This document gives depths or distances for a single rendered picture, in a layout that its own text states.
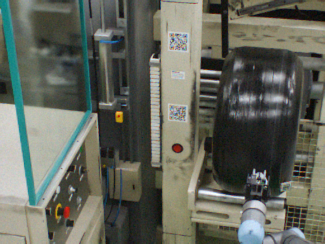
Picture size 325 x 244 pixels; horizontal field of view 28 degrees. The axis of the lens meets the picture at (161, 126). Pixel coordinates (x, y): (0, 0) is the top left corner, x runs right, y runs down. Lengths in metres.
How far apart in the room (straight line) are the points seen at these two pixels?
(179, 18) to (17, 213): 0.85
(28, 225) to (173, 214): 0.88
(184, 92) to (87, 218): 0.59
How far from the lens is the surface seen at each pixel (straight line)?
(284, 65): 2.29
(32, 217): 1.94
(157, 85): 2.38
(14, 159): 2.12
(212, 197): 2.50
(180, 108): 2.39
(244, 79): 2.24
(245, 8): 2.61
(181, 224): 2.72
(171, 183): 2.59
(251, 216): 2.00
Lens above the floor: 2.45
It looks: 32 degrees down
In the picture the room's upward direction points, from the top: straight up
